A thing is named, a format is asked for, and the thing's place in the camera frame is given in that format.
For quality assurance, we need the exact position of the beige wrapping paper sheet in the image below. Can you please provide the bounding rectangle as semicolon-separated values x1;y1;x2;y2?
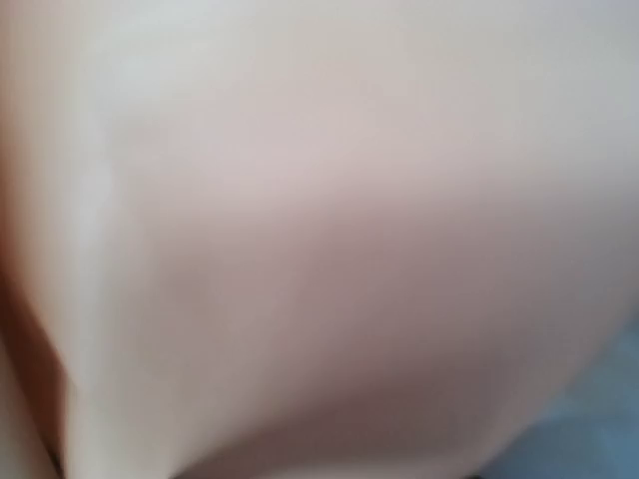
1;1;638;478

